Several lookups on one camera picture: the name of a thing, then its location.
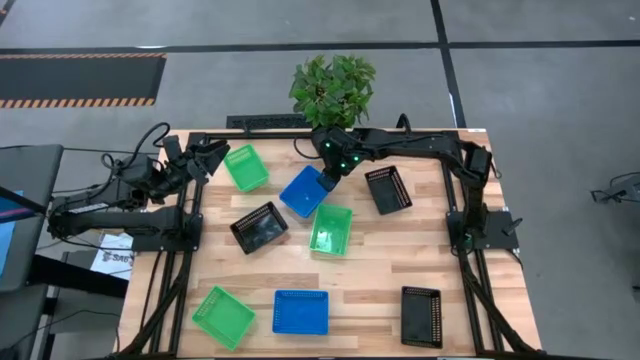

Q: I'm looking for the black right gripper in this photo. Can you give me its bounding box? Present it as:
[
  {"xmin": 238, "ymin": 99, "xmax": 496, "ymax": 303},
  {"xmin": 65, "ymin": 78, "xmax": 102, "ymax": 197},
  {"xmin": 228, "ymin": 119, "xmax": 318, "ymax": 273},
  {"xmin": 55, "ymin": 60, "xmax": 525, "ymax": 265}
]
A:
[{"xmin": 311, "ymin": 127, "xmax": 369, "ymax": 194}]

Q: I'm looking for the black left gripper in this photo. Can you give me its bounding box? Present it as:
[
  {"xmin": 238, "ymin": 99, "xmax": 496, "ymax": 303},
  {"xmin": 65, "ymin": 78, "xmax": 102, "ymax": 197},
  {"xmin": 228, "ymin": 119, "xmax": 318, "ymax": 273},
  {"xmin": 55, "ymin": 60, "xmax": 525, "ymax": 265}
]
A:
[{"xmin": 167, "ymin": 139, "xmax": 231, "ymax": 187}]

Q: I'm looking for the blue plastic basket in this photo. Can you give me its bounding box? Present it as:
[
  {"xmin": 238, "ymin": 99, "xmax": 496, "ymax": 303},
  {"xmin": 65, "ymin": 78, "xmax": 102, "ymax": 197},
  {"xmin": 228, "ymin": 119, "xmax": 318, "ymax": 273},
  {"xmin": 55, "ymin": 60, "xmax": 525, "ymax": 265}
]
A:
[
  {"xmin": 271, "ymin": 289, "xmax": 331, "ymax": 336},
  {"xmin": 278, "ymin": 164, "xmax": 335, "ymax": 220}
]

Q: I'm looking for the green plastic basket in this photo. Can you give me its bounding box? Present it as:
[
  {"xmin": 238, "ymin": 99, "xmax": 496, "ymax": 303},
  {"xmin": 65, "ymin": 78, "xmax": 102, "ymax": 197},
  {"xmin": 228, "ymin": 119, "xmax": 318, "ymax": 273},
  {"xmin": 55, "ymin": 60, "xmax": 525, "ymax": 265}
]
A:
[
  {"xmin": 308, "ymin": 203, "xmax": 354, "ymax": 258},
  {"xmin": 222, "ymin": 143, "xmax": 271, "ymax": 194},
  {"xmin": 191, "ymin": 285, "xmax": 257, "ymax": 352}
]

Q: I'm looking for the black plastic basket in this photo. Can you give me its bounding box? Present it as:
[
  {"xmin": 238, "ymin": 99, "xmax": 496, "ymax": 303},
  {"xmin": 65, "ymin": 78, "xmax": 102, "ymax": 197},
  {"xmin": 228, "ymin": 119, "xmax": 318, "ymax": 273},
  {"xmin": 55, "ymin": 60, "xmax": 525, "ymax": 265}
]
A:
[
  {"xmin": 400, "ymin": 285, "xmax": 444, "ymax": 350},
  {"xmin": 364, "ymin": 165, "xmax": 414, "ymax": 217},
  {"xmin": 229, "ymin": 200, "xmax": 290, "ymax": 256}
]

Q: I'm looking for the black power strip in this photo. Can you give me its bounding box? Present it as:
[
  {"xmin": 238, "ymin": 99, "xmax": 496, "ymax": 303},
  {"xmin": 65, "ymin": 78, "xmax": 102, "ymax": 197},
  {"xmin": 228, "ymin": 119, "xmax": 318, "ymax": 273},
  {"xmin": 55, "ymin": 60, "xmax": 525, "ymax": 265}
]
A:
[{"xmin": 225, "ymin": 113, "xmax": 312, "ymax": 131}]

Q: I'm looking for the green potted plant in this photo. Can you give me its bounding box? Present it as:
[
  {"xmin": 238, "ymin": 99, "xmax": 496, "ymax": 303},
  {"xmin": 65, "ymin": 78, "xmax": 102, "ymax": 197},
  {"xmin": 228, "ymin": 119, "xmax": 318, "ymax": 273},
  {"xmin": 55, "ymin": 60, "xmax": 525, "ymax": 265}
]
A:
[{"xmin": 288, "ymin": 53, "xmax": 378, "ymax": 131}]

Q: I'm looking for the white printed paper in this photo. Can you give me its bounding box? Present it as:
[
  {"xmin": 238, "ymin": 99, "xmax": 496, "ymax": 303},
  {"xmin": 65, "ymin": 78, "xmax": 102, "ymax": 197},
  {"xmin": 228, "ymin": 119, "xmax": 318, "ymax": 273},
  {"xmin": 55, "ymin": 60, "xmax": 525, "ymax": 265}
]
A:
[{"xmin": 89, "ymin": 232, "xmax": 135, "ymax": 281}]

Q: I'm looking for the black hazard-striped floor mat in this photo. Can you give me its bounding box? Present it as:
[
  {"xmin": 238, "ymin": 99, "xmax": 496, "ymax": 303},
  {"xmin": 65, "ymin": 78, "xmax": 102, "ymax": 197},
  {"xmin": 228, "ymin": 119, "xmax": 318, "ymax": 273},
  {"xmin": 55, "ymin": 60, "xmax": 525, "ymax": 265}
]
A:
[{"xmin": 0, "ymin": 52, "xmax": 168, "ymax": 110}]

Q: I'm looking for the grey cart top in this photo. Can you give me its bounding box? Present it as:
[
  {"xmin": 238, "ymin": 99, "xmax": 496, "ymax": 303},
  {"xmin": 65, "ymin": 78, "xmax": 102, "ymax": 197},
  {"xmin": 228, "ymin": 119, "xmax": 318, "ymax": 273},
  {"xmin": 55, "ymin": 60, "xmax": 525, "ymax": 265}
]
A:
[{"xmin": 0, "ymin": 143, "xmax": 65, "ymax": 294}]

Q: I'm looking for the blue screen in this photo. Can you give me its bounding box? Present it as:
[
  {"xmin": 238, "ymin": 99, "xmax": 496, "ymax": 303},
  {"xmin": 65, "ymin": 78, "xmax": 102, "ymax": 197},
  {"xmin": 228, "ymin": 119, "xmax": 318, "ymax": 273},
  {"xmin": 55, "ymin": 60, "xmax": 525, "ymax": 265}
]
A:
[{"xmin": 0, "ymin": 189, "xmax": 24, "ymax": 277}]

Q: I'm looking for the black floor stand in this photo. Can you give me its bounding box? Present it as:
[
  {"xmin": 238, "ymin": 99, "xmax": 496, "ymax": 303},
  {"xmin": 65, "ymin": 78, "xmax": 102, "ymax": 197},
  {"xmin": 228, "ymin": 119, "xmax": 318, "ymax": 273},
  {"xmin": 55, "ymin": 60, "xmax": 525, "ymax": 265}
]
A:
[{"xmin": 589, "ymin": 171, "xmax": 640, "ymax": 205}]

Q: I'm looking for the black aluminium table frame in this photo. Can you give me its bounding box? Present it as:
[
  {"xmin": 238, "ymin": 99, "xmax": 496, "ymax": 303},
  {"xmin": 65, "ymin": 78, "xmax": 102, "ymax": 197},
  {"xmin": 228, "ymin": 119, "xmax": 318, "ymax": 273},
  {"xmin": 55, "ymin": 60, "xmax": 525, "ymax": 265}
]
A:
[{"xmin": 117, "ymin": 128, "xmax": 540, "ymax": 359}]

